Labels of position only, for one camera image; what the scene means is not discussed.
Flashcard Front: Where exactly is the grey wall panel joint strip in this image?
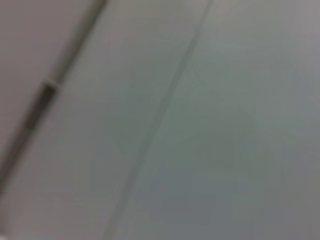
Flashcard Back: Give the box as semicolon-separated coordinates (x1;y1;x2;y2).
0;0;107;191

